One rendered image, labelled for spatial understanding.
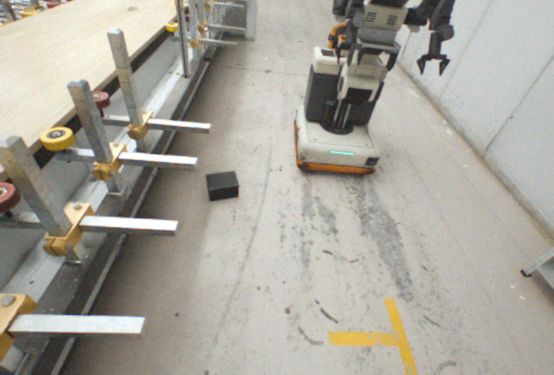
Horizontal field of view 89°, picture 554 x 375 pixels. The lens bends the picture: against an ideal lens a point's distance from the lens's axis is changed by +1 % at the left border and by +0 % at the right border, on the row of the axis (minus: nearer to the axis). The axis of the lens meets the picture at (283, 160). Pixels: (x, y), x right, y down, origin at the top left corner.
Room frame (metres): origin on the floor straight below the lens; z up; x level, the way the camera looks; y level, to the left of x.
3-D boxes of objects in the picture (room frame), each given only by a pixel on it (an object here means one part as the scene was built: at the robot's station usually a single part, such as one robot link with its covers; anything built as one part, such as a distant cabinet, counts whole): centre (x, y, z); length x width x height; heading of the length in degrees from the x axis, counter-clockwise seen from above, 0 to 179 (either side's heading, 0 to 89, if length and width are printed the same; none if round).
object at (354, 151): (2.02, -0.38, 0.16); 0.67 x 0.64 x 0.25; 6
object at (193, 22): (1.87, 0.70, 0.92); 0.04 x 0.04 x 0.48; 7
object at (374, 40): (1.73, -0.42, 0.99); 0.28 x 0.16 x 0.22; 96
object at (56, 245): (0.40, 0.52, 0.81); 0.14 x 0.06 x 0.05; 7
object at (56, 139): (0.65, 0.70, 0.85); 0.08 x 0.08 x 0.11
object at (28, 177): (0.38, 0.52, 0.88); 0.04 x 0.04 x 0.48; 7
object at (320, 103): (2.11, -0.37, 0.59); 0.55 x 0.34 x 0.83; 96
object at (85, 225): (0.42, 0.48, 0.81); 0.43 x 0.03 x 0.04; 97
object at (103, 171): (0.65, 0.55, 0.83); 0.14 x 0.06 x 0.05; 7
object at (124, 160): (0.67, 0.51, 0.83); 0.43 x 0.03 x 0.04; 97
